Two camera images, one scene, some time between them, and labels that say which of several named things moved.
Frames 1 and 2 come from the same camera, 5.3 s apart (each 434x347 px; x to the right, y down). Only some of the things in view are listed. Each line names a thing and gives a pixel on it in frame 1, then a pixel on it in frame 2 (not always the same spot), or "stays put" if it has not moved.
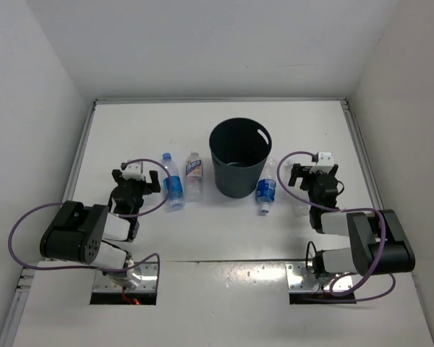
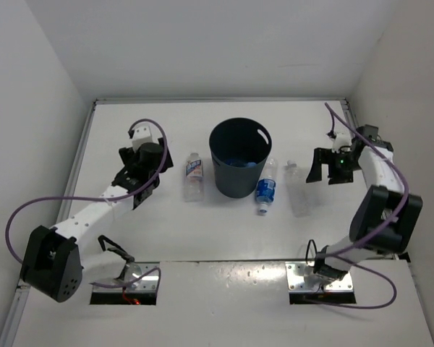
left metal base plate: x=105 y=283 stays put
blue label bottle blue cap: x=176 y=201 -> x=237 y=162
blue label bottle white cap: x=266 y=186 stays put
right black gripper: x=295 y=173 -> x=322 y=156
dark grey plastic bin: x=239 y=147 stays put
